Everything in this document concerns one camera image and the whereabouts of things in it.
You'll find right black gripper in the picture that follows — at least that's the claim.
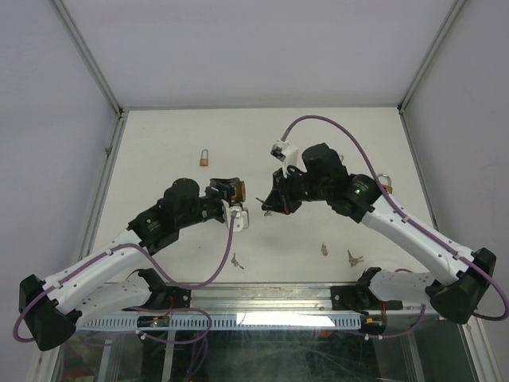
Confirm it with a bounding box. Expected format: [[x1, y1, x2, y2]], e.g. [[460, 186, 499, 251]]
[[262, 165, 330, 216]]

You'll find large brass padlock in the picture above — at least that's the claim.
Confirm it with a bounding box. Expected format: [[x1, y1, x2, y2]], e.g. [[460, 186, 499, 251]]
[[232, 181, 247, 204], [377, 173, 394, 194]]

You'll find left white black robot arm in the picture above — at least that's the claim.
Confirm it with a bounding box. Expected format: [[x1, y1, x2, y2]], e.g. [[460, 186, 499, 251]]
[[13, 177, 249, 351]]

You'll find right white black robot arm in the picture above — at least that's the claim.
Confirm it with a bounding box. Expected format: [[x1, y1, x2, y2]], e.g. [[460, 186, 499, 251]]
[[262, 141, 496, 325]]

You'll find small brass padlock left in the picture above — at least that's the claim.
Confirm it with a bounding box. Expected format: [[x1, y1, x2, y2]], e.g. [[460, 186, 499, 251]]
[[199, 149, 209, 167]]

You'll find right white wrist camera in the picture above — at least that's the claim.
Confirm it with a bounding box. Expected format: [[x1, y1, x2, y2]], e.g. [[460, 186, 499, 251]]
[[270, 139, 298, 178]]

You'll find aluminium front rail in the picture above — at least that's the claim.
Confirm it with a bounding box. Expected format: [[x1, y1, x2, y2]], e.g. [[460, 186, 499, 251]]
[[95, 281, 476, 318]]

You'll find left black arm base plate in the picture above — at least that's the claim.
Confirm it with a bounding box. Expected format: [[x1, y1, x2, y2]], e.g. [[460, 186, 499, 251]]
[[137, 286, 192, 311]]

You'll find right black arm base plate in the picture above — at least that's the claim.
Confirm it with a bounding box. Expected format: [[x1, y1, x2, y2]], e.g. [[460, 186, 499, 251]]
[[329, 285, 403, 314]]

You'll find slotted grey cable duct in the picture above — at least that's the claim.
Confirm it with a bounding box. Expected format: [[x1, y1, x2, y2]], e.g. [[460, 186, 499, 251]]
[[82, 312, 361, 331]]

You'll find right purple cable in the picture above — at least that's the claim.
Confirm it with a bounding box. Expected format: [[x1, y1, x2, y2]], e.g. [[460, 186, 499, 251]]
[[282, 115, 509, 341]]

